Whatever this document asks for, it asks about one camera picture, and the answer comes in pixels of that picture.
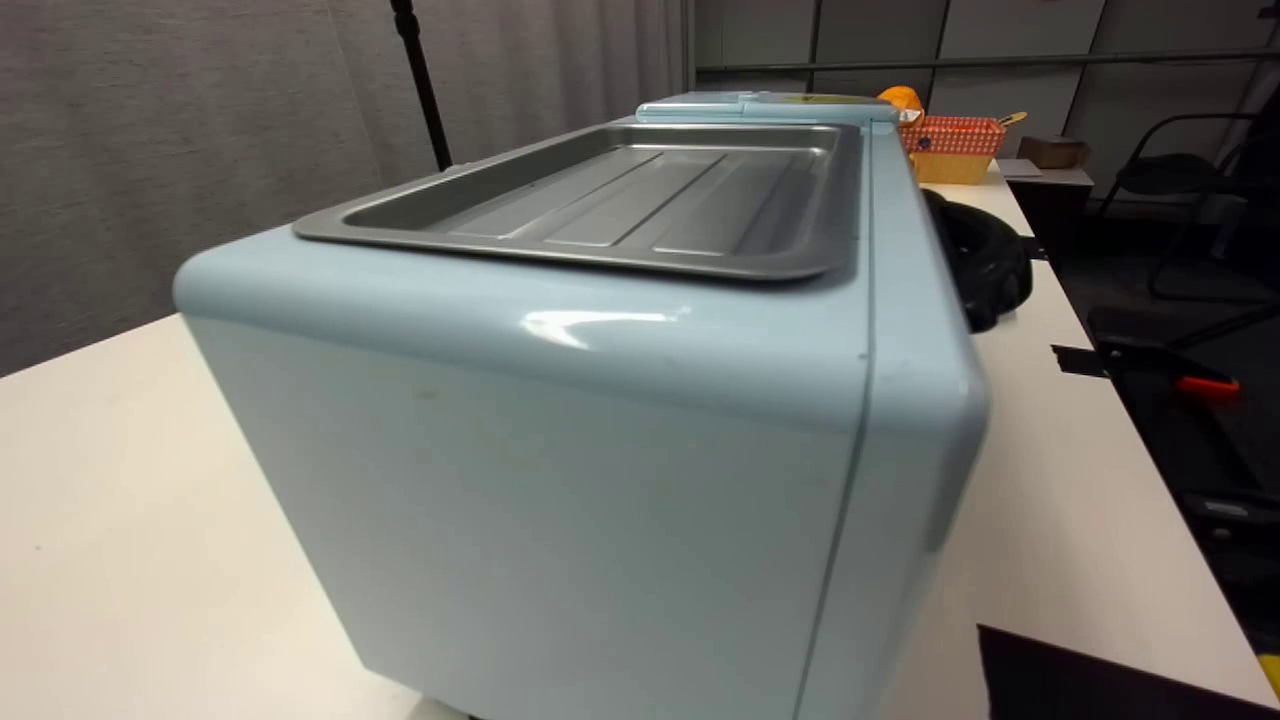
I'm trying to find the grey oven top tray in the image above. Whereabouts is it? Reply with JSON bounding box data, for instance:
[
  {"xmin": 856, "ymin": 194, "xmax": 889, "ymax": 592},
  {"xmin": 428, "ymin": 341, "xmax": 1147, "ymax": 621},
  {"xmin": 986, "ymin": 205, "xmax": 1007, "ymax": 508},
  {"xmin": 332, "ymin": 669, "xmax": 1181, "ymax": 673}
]
[{"xmin": 296, "ymin": 121, "xmax": 864, "ymax": 286}]

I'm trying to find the light blue toaster oven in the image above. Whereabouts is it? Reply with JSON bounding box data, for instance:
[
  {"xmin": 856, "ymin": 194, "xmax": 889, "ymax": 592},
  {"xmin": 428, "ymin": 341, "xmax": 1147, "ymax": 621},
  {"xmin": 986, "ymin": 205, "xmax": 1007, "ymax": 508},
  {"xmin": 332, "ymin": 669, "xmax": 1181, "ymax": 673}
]
[{"xmin": 176, "ymin": 93, "xmax": 986, "ymax": 720}]

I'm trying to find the black oven knob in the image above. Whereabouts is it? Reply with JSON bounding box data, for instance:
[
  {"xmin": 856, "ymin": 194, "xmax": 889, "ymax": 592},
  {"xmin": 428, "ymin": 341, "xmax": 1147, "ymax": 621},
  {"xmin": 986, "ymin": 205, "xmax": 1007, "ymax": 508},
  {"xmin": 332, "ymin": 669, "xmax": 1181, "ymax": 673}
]
[{"xmin": 922, "ymin": 194, "xmax": 1033, "ymax": 334}]

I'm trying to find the orange mesh basket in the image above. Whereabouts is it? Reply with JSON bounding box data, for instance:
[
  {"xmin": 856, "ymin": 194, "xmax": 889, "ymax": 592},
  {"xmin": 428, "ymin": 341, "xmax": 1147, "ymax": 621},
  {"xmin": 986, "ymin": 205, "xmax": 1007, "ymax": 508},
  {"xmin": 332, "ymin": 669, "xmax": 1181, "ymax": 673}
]
[{"xmin": 900, "ymin": 116, "xmax": 1011, "ymax": 185}]

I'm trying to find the black tripod pole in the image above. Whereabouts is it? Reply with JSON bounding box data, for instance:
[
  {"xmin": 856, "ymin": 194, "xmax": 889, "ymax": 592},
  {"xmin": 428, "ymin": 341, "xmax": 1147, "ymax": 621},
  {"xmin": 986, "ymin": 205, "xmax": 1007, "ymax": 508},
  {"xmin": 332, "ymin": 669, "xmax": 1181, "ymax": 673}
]
[{"xmin": 388, "ymin": 0, "xmax": 453, "ymax": 172}]

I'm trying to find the black folding chair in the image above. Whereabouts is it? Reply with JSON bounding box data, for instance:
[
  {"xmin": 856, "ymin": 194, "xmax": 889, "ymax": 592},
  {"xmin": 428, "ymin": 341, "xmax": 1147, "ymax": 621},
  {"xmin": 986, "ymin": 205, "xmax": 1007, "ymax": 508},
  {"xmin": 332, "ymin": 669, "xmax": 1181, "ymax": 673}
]
[{"xmin": 1097, "ymin": 111, "xmax": 1280, "ymax": 297}]

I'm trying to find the orange handled black clamp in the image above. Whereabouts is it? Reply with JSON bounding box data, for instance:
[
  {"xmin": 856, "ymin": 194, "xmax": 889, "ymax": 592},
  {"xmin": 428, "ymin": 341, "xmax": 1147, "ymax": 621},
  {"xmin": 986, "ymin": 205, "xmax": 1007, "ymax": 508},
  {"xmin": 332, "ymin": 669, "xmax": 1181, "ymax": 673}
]
[{"xmin": 1174, "ymin": 375, "xmax": 1244, "ymax": 404}]

